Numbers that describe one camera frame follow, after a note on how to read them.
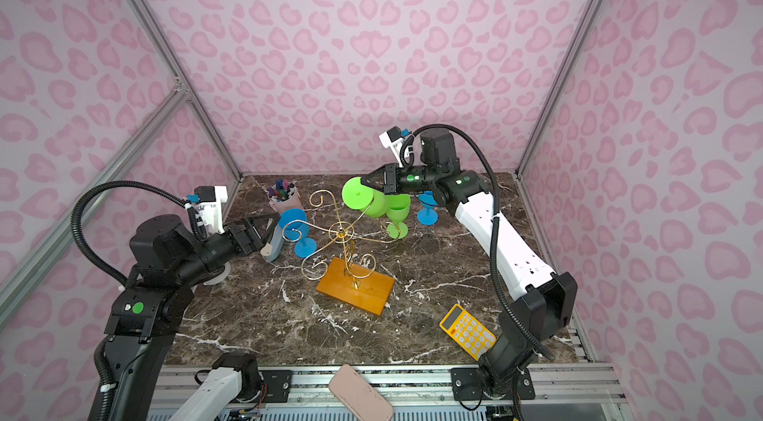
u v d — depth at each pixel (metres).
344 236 0.65
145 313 0.41
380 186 0.65
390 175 0.63
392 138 0.63
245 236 0.53
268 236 0.56
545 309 0.41
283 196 1.00
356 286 0.88
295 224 0.66
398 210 0.90
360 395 0.70
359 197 0.68
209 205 0.54
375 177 0.66
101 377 0.38
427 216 1.07
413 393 0.73
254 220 0.54
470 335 0.80
